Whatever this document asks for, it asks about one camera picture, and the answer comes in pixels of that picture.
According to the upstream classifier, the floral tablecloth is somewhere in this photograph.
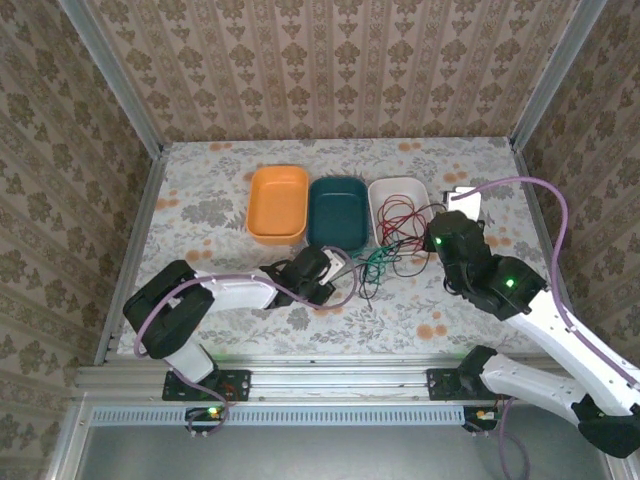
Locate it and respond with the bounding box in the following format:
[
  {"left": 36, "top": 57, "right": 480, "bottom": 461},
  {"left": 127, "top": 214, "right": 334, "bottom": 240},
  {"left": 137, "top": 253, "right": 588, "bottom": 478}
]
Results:
[{"left": 107, "top": 137, "right": 556, "bottom": 359}]

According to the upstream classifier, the aluminium frame post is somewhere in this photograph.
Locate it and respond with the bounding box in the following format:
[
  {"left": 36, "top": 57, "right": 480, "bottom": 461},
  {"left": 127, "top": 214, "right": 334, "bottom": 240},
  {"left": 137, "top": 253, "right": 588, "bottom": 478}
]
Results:
[
  {"left": 57, "top": 0, "right": 165, "bottom": 157},
  {"left": 508, "top": 0, "right": 609, "bottom": 149}
]

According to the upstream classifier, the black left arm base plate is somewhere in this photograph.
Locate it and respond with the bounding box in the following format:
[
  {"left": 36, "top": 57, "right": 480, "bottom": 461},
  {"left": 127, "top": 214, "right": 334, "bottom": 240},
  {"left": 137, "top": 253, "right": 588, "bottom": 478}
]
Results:
[{"left": 162, "top": 368, "right": 252, "bottom": 403}]

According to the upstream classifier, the red cable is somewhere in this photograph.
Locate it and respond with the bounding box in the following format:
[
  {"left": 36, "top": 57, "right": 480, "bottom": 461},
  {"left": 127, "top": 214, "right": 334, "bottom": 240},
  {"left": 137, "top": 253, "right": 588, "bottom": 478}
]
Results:
[
  {"left": 375, "top": 194, "right": 434, "bottom": 251},
  {"left": 377, "top": 195, "right": 421, "bottom": 246}
]

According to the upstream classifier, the aluminium front rail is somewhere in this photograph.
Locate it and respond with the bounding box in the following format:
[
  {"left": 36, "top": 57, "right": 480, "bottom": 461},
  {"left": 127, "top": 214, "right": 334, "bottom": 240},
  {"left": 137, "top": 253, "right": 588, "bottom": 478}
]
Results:
[{"left": 73, "top": 352, "right": 566, "bottom": 402}]

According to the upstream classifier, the teal plastic tray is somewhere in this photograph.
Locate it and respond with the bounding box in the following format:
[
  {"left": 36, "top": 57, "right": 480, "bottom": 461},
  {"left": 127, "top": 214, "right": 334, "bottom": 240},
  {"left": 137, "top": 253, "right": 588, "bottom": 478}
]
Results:
[{"left": 305, "top": 175, "right": 371, "bottom": 253}]

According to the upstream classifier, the aluminium frame beam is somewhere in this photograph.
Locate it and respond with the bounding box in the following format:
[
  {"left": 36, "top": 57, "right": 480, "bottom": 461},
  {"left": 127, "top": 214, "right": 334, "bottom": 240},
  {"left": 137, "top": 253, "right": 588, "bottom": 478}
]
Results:
[
  {"left": 47, "top": 394, "right": 95, "bottom": 480},
  {"left": 597, "top": 447, "right": 640, "bottom": 480}
]

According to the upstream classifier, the aluminium side rail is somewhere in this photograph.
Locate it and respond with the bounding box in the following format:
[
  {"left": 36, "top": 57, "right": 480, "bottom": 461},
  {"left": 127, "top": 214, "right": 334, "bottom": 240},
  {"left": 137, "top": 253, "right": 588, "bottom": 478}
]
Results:
[
  {"left": 508, "top": 137, "right": 571, "bottom": 311},
  {"left": 93, "top": 144, "right": 170, "bottom": 366}
]

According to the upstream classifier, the white plastic tray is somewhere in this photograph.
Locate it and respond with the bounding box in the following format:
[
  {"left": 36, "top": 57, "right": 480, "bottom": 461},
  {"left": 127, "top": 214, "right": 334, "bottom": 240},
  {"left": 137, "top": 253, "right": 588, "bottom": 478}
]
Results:
[{"left": 367, "top": 176, "right": 434, "bottom": 257}]

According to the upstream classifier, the grey slotted cable duct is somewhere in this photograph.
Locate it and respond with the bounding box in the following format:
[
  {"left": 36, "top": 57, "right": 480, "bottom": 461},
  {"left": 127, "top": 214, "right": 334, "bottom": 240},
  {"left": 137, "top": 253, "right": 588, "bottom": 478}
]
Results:
[{"left": 89, "top": 403, "right": 467, "bottom": 427}]

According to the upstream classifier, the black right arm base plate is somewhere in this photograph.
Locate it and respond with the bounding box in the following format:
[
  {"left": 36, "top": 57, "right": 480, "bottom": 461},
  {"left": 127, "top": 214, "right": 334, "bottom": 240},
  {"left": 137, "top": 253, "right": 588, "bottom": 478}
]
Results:
[{"left": 426, "top": 367, "right": 501, "bottom": 401}]

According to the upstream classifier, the orange plastic tray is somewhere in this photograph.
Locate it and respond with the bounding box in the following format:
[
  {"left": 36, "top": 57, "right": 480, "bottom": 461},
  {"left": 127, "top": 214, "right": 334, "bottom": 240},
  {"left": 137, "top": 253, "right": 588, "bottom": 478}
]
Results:
[{"left": 245, "top": 165, "right": 310, "bottom": 247}]

